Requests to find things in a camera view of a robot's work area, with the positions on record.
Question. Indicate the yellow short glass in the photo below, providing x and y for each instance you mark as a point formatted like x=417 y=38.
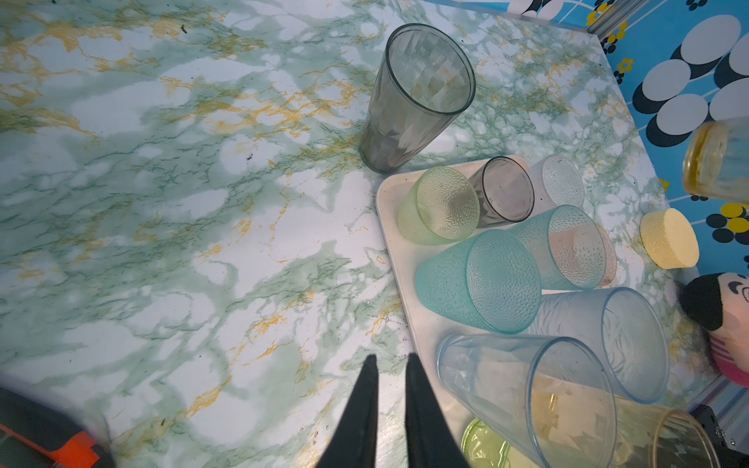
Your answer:
x=656 y=436

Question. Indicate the pink dotted glass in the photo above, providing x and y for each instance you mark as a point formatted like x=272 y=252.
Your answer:
x=611 y=260

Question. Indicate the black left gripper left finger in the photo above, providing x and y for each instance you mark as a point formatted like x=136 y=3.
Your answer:
x=354 y=440

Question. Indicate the light green short glass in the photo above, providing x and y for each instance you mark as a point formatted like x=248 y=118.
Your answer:
x=441 y=208

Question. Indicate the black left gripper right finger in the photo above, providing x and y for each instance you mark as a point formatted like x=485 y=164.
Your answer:
x=429 y=440

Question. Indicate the teal glass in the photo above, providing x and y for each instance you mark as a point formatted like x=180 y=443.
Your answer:
x=489 y=282

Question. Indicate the blue short glass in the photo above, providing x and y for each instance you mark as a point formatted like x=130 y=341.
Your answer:
x=621 y=328

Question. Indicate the aluminium front rail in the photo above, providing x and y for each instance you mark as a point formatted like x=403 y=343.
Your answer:
x=722 y=411

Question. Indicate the clear dotted glass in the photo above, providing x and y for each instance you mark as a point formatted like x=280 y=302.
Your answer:
x=556 y=182

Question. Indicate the yellow sponge ball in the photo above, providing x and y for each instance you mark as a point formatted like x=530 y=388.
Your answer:
x=669 y=239

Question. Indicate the pink plush doll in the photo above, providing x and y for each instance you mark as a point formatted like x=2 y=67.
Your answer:
x=719 y=304

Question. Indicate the small grey glass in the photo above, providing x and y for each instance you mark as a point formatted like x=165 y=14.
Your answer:
x=505 y=192

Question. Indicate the teal glass lowest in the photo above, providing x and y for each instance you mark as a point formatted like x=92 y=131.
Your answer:
x=567 y=246

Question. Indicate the tall grey glass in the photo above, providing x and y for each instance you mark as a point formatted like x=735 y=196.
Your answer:
x=424 y=83

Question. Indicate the tall yellow glass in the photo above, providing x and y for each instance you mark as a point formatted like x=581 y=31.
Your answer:
x=716 y=163

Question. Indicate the beige plastic tray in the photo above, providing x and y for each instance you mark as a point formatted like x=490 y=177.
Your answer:
x=428 y=328

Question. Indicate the aluminium corner post right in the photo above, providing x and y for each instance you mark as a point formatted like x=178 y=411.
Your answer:
x=618 y=13

